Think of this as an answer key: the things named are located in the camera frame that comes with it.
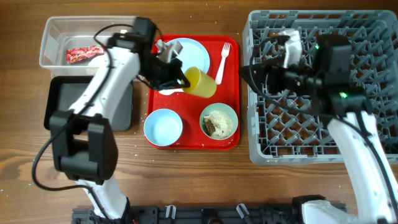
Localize red plastic tray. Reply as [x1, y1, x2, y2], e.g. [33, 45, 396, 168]
[147, 34, 240, 150]

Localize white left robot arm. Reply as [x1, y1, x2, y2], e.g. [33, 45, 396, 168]
[49, 17, 190, 223]

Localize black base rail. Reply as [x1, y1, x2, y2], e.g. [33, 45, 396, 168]
[71, 203, 303, 224]

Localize white plastic fork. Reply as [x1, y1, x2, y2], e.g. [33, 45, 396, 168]
[215, 42, 231, 85]

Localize large light blue plate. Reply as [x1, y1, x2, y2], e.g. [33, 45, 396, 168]
[167, 38, 210, 73]

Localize clear plastic waste bin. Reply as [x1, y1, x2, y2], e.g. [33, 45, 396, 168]
[39, 16, 136, 77]

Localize red snack wrapper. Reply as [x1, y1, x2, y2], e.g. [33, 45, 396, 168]
[66, 45, 104, 64]

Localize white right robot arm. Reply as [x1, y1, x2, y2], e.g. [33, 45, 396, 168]
[239, 29, 397, 223]

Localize light blue bowl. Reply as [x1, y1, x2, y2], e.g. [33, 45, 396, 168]
[144, 108, 183, 147]

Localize black waste tray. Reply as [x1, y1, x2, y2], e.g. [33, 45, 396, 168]
[44, 76, 134, 131]

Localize yellow plastic cup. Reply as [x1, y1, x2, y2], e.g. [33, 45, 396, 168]
[182, 67, 217, 98]

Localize cream plastic spoon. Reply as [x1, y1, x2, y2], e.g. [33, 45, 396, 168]
[159, 88, 183, 96]

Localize grey dishwasher rack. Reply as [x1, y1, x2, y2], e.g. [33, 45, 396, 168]
[243, 10, 397, 165]

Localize green bowl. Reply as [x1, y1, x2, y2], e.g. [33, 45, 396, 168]
[200, 103, 239, 141]

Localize rice and food leftovers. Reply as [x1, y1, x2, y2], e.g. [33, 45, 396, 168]
[203, 110, 233, 139]

